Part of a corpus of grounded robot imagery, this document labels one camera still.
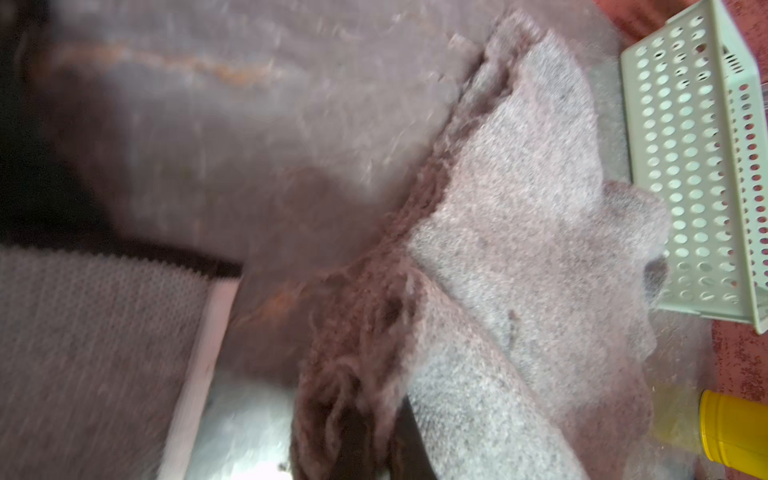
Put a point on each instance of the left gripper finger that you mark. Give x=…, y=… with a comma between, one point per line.
x=408, y=459

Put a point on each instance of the grey knitted scarf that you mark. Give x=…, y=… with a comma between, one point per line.
x=417, y=190

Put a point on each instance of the light green plastic basket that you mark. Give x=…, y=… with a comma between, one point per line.
x=697, y=137

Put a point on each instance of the yellow pencil cup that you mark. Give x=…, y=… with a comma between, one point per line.
x=733, y=432

